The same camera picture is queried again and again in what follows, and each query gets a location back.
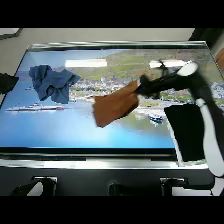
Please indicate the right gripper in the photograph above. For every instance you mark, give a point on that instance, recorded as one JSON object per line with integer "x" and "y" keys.
{"x": 148, "y": 86}

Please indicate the brown garment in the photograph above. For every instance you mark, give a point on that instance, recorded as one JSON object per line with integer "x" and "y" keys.
{"x": 115, "y": 105}

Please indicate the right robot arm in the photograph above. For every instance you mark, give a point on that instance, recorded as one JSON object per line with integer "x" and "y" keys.
{"x": 208, "y": 133}

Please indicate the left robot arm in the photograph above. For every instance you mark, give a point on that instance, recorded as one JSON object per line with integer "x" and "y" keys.
{"x": 36, "y": 186}

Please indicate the black garment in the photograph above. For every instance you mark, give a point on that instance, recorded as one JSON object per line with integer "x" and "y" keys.
{"x": 185, "y": 133}
{"x": 7, "y": 83}

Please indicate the blue garment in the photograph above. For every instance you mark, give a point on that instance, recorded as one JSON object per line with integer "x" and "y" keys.
{"x": 53, "y": 83}

